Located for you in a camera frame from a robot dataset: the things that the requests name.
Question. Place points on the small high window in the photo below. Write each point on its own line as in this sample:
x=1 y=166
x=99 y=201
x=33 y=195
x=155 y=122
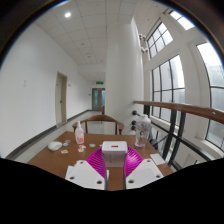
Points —
x=160 y=40

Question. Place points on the wooden chair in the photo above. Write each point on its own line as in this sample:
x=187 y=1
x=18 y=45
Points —
x=98 y=118

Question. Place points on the wood-topped black railing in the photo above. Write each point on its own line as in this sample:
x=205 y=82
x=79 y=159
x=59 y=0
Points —
x=186 y=108

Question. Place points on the small colourful sticker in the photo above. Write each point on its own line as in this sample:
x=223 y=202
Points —
x=65 y=144
x=82 y=146
x=80 y=150
x=92 y=145
x=68 y=141
x=64 y=151

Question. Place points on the white orange-labelled pump bottle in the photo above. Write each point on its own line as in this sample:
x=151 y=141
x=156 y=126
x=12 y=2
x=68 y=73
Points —
x=79 y=135

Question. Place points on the white side door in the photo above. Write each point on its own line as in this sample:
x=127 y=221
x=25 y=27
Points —
x=61 y=98

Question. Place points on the glazed double door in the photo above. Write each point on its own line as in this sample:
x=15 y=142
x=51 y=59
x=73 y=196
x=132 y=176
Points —
x=98 y=99

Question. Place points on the white computer mouse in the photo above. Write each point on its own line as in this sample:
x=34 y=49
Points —
x=55 y=146

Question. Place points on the large curved window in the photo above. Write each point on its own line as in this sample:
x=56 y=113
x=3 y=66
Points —
x=215 y=83

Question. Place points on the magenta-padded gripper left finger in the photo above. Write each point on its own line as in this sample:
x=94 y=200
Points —
x=86 y=175

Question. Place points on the green exit sign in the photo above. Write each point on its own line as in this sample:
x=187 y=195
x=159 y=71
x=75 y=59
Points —
x=99 y=82

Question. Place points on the tall black-framed window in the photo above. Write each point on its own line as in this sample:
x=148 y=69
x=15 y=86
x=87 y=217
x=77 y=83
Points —
x=166 y=83

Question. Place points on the white charger block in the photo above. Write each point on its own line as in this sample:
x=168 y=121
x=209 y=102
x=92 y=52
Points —
x=114 y=153

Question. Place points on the round ceiling light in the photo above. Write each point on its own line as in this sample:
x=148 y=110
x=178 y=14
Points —
x=67 y=14

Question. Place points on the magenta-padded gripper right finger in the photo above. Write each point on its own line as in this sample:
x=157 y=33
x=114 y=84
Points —
x=145 y=173

